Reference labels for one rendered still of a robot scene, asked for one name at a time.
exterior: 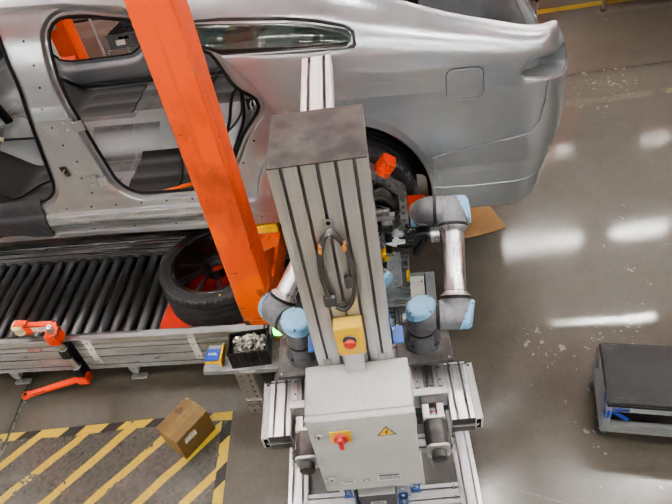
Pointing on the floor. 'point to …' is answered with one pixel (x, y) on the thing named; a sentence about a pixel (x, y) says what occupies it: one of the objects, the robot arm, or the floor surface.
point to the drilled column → (252, 390)
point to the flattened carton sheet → (483, 222)
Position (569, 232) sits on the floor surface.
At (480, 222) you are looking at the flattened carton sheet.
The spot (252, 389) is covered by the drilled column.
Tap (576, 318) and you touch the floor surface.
